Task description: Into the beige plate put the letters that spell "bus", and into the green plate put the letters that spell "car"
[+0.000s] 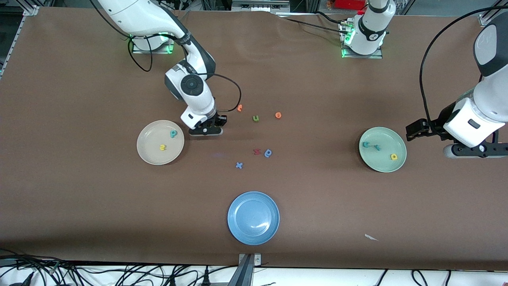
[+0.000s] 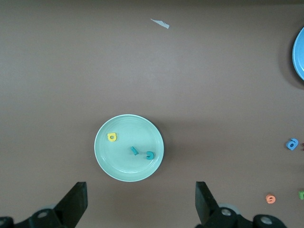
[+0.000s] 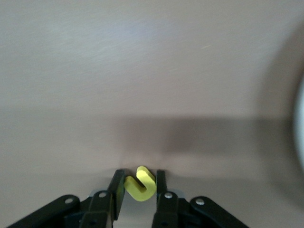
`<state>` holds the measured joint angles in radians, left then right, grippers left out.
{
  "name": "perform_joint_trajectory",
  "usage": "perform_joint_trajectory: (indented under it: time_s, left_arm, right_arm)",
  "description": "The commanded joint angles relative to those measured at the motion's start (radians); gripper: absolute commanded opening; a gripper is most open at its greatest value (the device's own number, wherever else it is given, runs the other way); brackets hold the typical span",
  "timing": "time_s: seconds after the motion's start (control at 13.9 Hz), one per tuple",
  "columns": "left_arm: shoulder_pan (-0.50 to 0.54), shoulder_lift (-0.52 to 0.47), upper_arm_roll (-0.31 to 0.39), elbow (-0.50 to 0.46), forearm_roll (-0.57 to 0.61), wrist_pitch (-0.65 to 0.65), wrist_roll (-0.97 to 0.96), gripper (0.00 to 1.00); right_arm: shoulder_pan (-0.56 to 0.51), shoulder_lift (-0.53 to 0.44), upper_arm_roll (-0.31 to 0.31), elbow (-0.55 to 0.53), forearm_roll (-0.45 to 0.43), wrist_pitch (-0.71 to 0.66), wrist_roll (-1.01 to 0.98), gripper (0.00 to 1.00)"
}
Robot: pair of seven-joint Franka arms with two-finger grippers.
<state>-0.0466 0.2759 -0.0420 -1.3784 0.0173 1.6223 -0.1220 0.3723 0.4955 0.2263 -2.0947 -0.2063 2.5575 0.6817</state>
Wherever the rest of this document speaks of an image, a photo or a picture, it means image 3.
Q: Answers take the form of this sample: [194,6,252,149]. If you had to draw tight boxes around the yellow foam letter u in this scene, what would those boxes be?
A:
[123,165,157,202]

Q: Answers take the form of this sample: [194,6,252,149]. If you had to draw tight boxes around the brown table cover sheet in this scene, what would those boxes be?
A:
[0,0,304,228]

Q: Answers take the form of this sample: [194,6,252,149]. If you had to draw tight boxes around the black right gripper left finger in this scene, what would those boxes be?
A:
[4,169,126,228]

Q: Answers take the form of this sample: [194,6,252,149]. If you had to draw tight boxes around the beige round plate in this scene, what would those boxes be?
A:
[292,78,304,167]

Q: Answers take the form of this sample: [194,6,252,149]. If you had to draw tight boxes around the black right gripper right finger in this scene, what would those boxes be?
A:
[152,170,247,228]

